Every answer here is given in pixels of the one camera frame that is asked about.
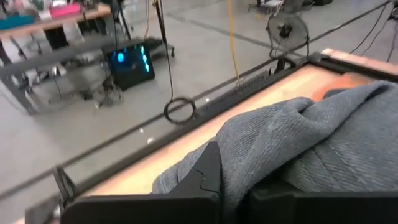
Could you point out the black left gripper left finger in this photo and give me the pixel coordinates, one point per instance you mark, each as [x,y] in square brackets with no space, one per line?
[140,211]

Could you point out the black computer tower blue lights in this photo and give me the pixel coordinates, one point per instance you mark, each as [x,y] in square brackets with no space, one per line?
[130,71]

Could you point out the wooden top work table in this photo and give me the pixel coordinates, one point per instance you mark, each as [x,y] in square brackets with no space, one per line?
[46,23]

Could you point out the black table edge rim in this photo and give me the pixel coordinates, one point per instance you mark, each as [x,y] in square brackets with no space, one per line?
[217,110]

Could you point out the black floor fan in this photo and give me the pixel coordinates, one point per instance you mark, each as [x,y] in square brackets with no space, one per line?
[287,31]

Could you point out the grey clothes pile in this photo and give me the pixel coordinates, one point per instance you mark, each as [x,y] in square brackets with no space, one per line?
[295,140]

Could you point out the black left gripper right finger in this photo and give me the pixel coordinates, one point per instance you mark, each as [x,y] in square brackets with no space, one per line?
[311,208]

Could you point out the pink box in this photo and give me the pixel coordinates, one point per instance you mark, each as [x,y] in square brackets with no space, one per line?
[63,10]

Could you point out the black tripod stand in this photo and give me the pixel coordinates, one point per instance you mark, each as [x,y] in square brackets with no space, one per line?
[161,25]

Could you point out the teal box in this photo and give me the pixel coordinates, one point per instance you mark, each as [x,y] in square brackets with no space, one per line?
[15,22]

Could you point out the cardboard box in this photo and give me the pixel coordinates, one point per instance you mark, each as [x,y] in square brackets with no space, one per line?
[342,85]

